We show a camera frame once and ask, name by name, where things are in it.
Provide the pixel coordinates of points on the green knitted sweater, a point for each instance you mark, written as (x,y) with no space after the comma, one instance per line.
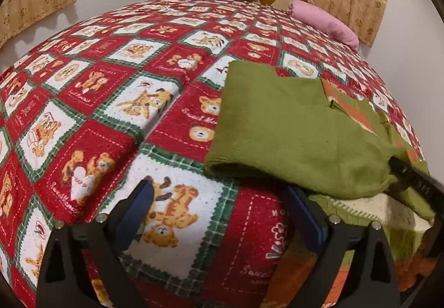
(295,127)

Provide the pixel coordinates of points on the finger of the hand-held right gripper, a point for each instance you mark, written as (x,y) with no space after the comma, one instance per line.
(412,178)

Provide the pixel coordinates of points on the red bear printed blanket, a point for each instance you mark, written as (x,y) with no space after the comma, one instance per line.
(104,141)

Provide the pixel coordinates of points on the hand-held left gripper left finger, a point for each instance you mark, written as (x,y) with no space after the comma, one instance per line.
(138,212)

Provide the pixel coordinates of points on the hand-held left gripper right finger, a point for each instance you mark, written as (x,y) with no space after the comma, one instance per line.
(308,221)

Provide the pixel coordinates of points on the pink pillow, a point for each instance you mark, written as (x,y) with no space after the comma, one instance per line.
(322,22)

